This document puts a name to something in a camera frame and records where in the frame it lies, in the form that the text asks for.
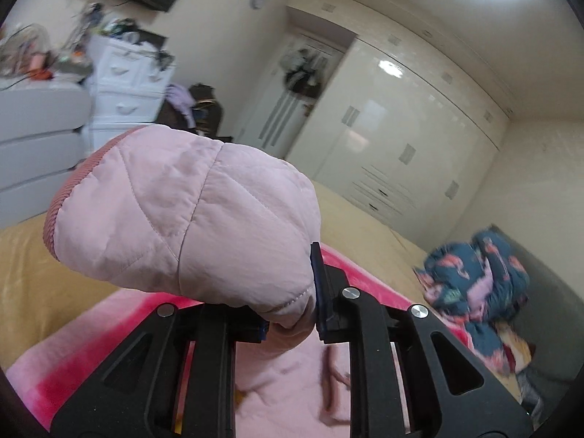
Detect white drawer cabinet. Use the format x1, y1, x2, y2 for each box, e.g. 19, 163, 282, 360
87, 34, 177, 152

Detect white glossy wardrobe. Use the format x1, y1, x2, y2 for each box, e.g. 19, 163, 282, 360
287, 0, 512, 243

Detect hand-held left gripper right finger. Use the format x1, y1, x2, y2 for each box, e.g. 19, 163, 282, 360
310, 242, 535, 438

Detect light purple cloth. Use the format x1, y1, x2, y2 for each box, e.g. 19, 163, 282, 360
165, 84, 198, 128

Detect pink printed blanket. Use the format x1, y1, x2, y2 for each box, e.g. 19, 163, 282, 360
4, 242, 475, 438

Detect grey dresser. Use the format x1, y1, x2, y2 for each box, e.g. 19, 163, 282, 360
0, 75, 95, 230

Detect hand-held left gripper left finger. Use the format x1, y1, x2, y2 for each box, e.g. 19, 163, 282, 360
50, 302, 271, 438

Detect clutter of small dresser items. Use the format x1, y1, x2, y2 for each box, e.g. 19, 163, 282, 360
0, 23, 87, 84

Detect bags hanging on door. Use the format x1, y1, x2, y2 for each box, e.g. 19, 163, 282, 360
283, 48, 326, 99

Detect blue flamingo print quilt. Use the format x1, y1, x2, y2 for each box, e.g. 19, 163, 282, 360
413, 228, 532, 375

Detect bed with tan sheet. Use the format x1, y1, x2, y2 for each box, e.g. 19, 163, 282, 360
0, 178, 457, 375

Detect grey padded headboard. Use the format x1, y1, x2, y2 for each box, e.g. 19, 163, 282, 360
490, 223, 584, 425

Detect clutter of small cabinet items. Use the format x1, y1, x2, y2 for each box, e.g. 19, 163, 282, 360
68, 2, 166, 52

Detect white room door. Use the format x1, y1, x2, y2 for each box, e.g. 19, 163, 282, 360
237, 32, 346, 159

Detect pink quilted jacket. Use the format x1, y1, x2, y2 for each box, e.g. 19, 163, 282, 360
42, 125, 411, 438

